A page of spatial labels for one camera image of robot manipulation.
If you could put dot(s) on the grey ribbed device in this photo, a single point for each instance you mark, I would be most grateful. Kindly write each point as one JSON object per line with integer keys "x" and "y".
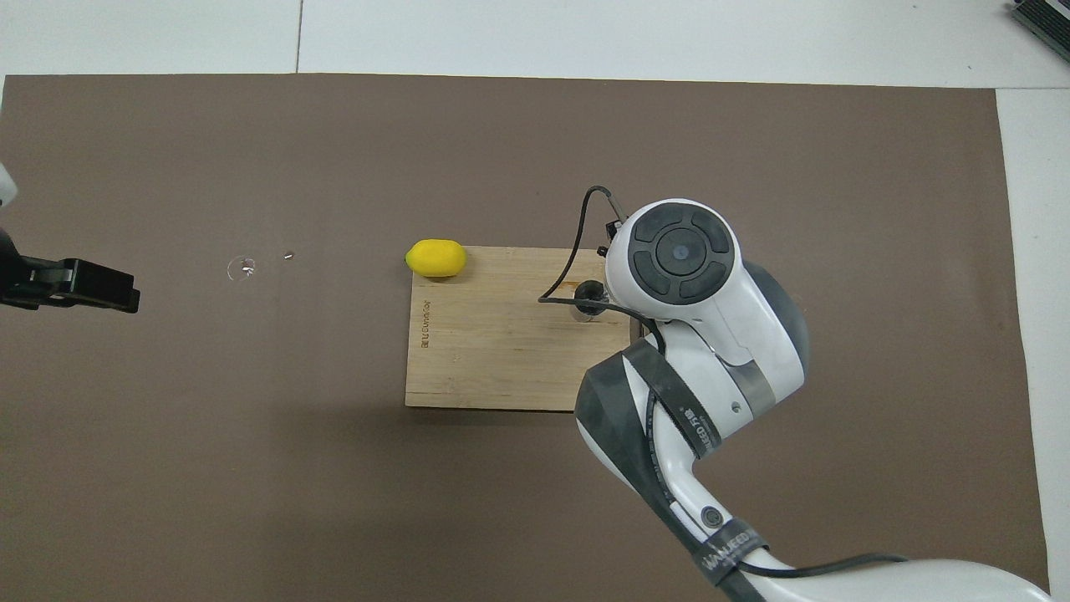
{"x": 1045, "y": 17}

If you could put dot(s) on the steel double jigger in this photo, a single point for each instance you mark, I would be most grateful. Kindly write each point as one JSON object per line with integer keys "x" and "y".
{"x": 589, "y": 294}

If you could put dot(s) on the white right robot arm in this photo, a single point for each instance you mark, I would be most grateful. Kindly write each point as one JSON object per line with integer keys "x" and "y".
{"x": 727, "y": 334}

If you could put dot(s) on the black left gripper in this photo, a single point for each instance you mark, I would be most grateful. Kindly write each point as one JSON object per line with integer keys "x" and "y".
{"x": 17, "y": 280}

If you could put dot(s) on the wooden cutting board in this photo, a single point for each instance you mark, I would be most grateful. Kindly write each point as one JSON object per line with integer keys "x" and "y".
{"x": 485, "y": 351}

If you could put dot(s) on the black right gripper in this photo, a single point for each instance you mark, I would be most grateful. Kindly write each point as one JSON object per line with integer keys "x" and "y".
{"x": 612, "y": 230}

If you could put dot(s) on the yellow lemon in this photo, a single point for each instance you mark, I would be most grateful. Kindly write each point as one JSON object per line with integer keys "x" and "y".
{"x": 435, "y": 257}

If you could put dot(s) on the brown table mat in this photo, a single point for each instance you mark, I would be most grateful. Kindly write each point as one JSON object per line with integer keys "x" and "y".
{"x": 251, "y": 460}

